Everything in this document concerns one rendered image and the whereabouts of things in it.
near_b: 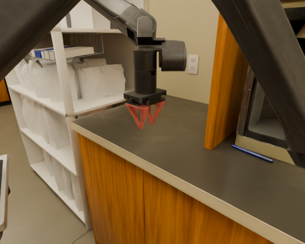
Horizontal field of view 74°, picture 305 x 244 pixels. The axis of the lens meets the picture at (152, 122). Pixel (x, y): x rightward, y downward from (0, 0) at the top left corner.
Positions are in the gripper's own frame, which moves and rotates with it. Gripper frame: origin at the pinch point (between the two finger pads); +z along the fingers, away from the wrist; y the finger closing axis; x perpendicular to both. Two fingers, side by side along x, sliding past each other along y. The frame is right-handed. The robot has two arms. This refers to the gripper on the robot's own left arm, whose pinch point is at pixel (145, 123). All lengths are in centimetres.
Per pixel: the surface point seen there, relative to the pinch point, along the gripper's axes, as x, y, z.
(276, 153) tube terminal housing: -27.9, 33.4, 13.3
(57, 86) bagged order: 94, 17, 7
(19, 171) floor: 188, 0, 109
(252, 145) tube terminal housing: -20.2, 33.4, 13.2
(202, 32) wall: 28, 76, -25
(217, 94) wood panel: -8.9, 24.4, -5.1
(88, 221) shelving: 70, 11, 101
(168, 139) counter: 7.5, 20.8, 15.5
